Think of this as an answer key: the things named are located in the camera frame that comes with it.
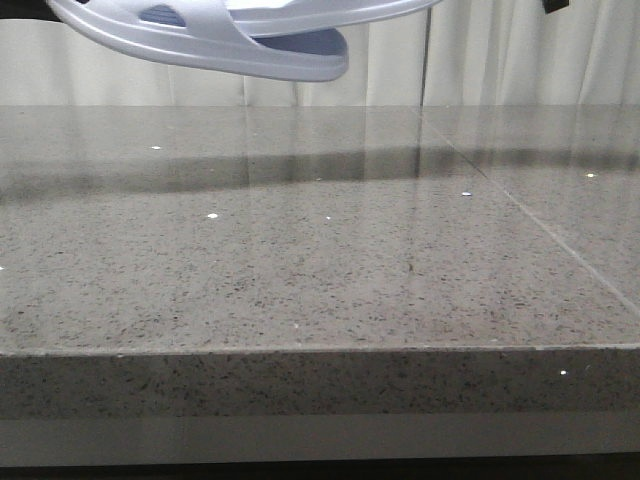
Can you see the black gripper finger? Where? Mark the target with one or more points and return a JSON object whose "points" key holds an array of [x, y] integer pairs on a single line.
{"points": [[551, 6]]}

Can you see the light blue slipper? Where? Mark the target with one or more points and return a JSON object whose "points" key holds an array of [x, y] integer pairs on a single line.
{"points": [[203, 35], [273, 18]]}

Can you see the beige pleated curtain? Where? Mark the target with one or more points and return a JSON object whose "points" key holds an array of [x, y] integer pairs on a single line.
{"points": [[457, 53]]}

